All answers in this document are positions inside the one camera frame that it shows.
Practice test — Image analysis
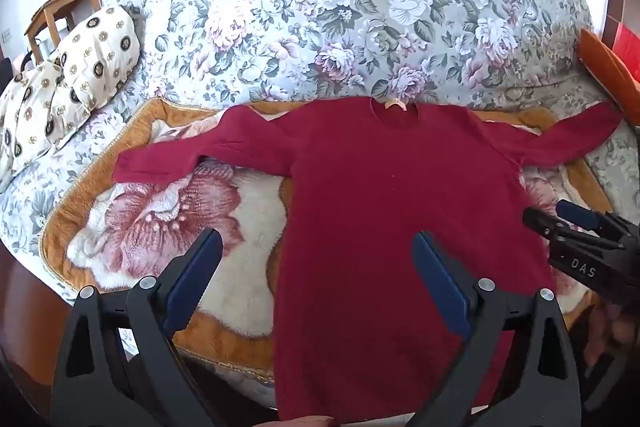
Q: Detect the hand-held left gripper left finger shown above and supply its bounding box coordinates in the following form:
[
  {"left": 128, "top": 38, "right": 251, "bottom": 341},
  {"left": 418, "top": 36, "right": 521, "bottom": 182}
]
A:
[{"left": 50, "top": 228, "right": 224, "bottom": 427}]

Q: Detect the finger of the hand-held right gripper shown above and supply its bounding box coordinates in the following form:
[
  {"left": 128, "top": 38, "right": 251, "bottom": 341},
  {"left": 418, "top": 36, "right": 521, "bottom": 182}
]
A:
[
  {"left": 522, "top": 207, "right": 602, "bottom": 254},
  {"left": 556, "top": 200, "right": 632, "bottom": 236}
]

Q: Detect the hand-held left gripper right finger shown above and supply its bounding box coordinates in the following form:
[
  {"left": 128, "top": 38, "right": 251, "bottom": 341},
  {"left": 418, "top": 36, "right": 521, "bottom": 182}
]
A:
[{"left": 405, "top": 230, "right": 584, "bottom": 427}]

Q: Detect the red knit sweater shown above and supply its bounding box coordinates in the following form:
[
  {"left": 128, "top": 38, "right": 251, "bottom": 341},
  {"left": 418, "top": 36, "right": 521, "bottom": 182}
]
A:
[{"left": 112, "top": 97, "right": 623, "bottom": 423}]

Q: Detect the person's right hand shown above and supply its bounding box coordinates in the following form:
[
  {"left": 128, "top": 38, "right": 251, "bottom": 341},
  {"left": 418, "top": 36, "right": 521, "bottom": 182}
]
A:
[{"left": 585, "top": 302, "right": 640, "bottom": 358}]

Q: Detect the plush blanket with orange border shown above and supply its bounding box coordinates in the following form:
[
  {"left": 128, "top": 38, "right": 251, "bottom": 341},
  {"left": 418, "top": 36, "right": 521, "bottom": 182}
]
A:
[{"left": 40, "top": 99, "right": 613, "bottom": 400}]

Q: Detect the orange cushion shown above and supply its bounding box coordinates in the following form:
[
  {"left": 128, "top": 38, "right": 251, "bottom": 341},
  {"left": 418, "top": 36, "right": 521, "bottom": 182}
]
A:
[{"left": 579, "top": 28, "right": 640, "bottom": 124}]

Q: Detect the red box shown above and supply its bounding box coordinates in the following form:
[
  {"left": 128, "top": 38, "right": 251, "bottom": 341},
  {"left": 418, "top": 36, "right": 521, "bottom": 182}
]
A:
[{"left": 615, "top": 21, "right": 640, "bottom": 55}]

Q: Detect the cream pillow with round prints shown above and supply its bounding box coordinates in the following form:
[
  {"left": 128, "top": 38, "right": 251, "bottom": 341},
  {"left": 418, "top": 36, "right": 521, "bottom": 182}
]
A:
[
  {"left": 0, "top": 58, "right": 92, "bottom": 195},
  {"left": 56, "top": 5, "right": 141, "bottom": 114}
]

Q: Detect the floral quilt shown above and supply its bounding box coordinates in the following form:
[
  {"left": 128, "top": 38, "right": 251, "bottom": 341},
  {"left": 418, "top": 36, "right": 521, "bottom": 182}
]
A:
[{"left": 0, "top": 0, "right": 640, "bottom": 303}]

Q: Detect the wooden chair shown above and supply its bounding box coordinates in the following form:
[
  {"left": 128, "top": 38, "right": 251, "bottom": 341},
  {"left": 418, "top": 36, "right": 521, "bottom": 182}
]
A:
[{"left": 25, "top": 0, "right": 104, "bottom": 58}]

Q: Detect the dark wooden bed frame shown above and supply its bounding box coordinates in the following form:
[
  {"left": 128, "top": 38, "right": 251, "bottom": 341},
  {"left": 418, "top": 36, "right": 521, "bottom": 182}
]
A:
[{"left": 0, "top": 247, "right": 81, "bottom": 427}]

